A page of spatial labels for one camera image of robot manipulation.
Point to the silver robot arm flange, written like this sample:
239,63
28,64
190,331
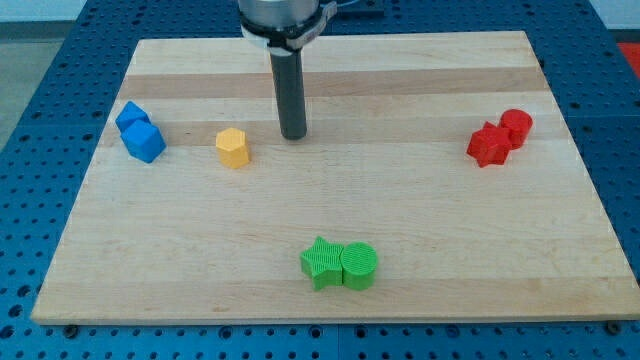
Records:
284,26

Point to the yellow hexagon block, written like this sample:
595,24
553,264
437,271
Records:
232,148

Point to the blue hexagon block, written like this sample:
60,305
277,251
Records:
143,141

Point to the green star block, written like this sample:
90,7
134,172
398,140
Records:
321,262

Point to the green cylinder block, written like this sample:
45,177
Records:
359,262

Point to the light wooden board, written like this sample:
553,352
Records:
186,240

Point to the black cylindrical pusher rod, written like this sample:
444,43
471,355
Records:
289,90

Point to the red star block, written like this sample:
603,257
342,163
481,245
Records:
490,145

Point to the blue cube block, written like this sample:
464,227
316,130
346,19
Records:
130,114

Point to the red cylinder block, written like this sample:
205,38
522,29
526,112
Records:
518,123

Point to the blue perforated metal table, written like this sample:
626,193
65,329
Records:
47,154

